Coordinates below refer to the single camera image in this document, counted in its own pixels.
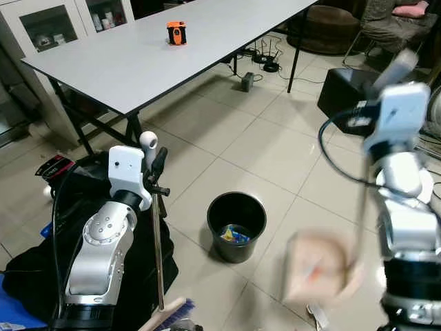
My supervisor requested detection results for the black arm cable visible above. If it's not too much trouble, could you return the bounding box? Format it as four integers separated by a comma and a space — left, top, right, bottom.
50, 160, 82, 308
318, 108, 381, 192

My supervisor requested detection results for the white paper scrap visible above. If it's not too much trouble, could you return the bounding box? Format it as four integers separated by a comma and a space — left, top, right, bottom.
306, 303, 333, 330

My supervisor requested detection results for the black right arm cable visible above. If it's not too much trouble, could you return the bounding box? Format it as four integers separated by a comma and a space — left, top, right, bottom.
318, 108, 381, 192

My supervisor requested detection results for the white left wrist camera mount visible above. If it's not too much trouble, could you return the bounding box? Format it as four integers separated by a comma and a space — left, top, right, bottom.
107, 146, 153, 209

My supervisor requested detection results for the yellow and blue wrapper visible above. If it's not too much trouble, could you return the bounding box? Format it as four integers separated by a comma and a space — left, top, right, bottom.
220, 224, 249, 244

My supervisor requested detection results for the black fabric bag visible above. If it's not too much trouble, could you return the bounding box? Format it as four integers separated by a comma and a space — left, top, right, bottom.
0, 150, 181, 328

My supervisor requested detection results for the metal floor fan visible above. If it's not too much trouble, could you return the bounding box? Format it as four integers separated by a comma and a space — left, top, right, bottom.
426, 84, 441, 141

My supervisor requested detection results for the grey power adapter block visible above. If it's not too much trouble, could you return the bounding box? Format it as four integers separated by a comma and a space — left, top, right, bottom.
240, 72, 256, 92

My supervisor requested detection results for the metal-handled broom with blue bristles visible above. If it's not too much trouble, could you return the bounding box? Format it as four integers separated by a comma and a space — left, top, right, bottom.
138, 130, 196, 331

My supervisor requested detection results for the black plastic bucket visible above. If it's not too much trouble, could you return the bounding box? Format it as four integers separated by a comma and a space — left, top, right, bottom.
207, 191, 268, 264

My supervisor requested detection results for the brown round ottoman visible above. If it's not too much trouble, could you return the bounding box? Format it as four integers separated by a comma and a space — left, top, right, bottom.
287, 5, 364, 57

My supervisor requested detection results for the white glass-door cabinet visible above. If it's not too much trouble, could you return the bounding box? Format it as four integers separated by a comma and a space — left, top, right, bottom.
0, 0, 136, 57

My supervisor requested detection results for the long white table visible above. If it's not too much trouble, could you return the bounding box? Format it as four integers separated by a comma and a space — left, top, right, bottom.
21, 0, 320, 219

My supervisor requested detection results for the black box speaker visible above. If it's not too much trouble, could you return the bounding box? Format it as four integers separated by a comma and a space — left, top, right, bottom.
316, 66, 387, 123

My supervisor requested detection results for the red and black tool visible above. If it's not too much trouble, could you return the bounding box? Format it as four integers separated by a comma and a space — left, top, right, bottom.
43, 154, 74, 183

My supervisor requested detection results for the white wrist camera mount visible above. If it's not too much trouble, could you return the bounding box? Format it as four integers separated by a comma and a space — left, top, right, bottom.
107, 146, 153, 209
363, 82, 432, 155

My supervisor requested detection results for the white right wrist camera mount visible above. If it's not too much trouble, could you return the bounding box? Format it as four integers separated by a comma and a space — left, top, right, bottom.
363, 82, 432, 155

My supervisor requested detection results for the orange and black device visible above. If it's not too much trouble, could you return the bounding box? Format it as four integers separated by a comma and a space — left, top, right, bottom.
166, 21, 187, 46

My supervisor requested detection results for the black router with antennas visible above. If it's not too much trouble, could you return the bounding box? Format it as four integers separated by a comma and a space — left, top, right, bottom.
249, 37, 281, 74

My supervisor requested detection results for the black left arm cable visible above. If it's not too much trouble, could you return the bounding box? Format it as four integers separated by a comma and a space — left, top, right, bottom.
50, 160, 82, 308

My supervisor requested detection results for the seated person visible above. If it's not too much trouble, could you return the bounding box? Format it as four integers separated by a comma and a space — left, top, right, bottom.
360, 0, 441, 54

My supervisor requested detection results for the blue cloth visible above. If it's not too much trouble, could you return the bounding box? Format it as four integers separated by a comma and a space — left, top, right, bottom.
0, 271, 50, 331

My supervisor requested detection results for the tan long-handled dustpan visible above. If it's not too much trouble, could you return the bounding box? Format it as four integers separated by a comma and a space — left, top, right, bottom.
283, 48, 421, 306

